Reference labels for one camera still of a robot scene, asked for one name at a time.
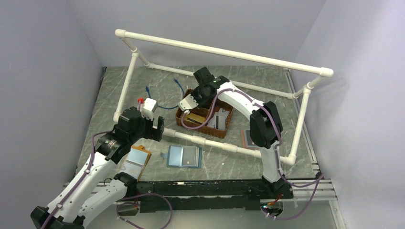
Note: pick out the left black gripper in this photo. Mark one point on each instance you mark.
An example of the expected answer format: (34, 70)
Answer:
(153, 133)

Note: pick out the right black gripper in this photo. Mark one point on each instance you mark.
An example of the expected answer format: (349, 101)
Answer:
(200, 103)

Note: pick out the blue card holder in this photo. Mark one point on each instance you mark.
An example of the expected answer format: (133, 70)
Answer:
(183, 156)

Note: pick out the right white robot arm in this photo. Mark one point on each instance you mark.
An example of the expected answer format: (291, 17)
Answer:
(264, 121)

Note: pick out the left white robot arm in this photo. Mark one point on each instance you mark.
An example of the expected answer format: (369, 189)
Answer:
(75, 207)

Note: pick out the gold cards in basket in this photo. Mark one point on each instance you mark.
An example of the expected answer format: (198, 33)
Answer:
(192, 119)

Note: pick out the grey cards in basket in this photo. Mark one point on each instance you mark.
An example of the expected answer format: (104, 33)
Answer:
(218, 120)

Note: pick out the brown wicker divided basket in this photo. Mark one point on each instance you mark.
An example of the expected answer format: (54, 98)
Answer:
(203, 112)

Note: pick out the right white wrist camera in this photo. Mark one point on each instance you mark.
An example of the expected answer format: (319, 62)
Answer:
(187, 104)

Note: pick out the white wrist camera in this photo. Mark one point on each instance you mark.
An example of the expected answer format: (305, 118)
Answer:
(147, 107)
(187, 104)

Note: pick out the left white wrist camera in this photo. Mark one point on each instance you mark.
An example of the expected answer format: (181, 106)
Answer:
(147, 107)

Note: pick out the white PVC pipe frame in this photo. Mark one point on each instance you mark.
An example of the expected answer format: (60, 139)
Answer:
(322, 72)

